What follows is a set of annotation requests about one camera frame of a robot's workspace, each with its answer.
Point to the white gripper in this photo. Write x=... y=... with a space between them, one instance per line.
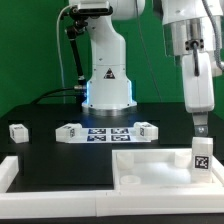
x=198 y=90

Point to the white square table top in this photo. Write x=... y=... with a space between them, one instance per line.
x=141 y=170

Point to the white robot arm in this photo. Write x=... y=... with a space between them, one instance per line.
x=194 y=38

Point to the white U-shaped fence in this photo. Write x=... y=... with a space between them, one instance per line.
x=102 y=202

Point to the fiducial marker sheet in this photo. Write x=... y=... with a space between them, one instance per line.
x=108 y=135

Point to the black camera on mount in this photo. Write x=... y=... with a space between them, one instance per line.
x=79 y=13

